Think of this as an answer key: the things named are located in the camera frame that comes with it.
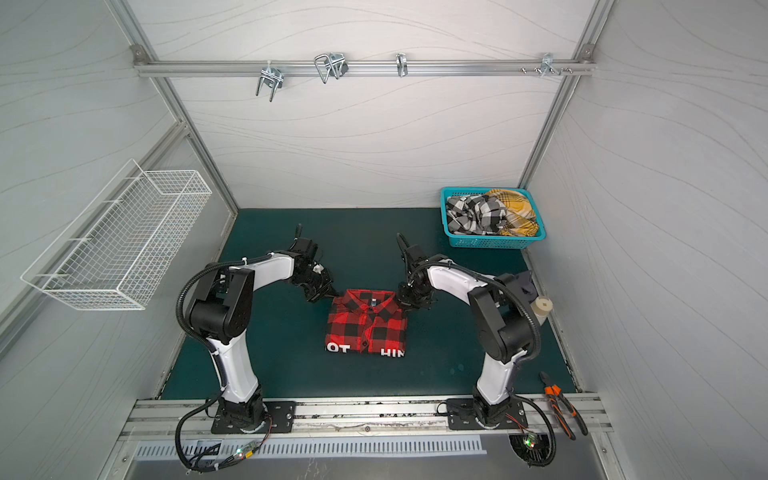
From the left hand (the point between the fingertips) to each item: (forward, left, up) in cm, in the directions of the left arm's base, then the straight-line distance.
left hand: (344, 288), depth 96 cm
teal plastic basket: (+18, -50, +4) cm, 53 cm away
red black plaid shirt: (-12, -9, +3) cm, 15 cm away
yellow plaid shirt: (+25, -62, +8) cm, 67 cm away
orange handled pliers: (-33, -61, -1) cm, 69 cm away
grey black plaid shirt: (+28, -46, +7) cm, 54 cm away
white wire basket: (-10, +48, +31) cm, 58 cm away
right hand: (-4, -20, +1) cm, 21 cm away
